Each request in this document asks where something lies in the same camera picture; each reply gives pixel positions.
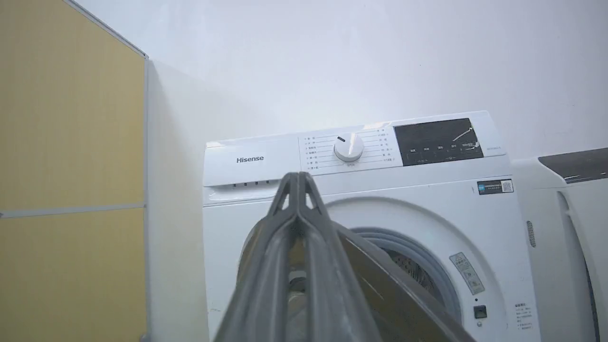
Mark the small printed text label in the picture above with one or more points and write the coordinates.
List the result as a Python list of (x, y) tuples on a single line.
[(523, 316)]

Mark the steel washing drum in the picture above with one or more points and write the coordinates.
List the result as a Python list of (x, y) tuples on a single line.
[(414, 271)]

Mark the white detergent drawer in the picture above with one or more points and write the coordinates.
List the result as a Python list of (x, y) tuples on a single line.
[(251, 161)]

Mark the white Hisense washing machine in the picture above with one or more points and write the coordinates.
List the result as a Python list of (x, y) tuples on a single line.
[(427, 204)]

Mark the white round program knob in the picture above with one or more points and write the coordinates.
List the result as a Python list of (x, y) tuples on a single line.
[(349, 147)]

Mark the grey rubber door gasket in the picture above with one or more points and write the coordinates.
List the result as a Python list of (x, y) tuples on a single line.
[(427, 259)]

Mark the yellow partition panel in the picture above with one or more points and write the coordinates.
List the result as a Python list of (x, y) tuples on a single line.
[(71, 142)]

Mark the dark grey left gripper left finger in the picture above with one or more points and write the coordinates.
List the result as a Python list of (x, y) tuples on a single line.
[(259, 285)]

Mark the round glass washing machine door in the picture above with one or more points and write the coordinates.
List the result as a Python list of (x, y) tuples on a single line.
[(394, 299)]

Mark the black display panel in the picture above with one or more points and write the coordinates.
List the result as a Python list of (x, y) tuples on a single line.
[(434, 141)]

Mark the black door latch socket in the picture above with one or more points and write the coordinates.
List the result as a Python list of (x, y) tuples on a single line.
[(480, 311)]

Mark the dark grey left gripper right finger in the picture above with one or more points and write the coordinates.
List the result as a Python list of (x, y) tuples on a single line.
[(332, 294)]

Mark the white appliance with dark top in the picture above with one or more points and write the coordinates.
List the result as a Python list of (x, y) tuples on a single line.
[(555, 266)]

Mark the grey warning sticker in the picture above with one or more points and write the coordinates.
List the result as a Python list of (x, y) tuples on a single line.
[(467, 273)]

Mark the dark QR code sticker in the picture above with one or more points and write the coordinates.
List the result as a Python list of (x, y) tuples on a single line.
[(495, 186)]

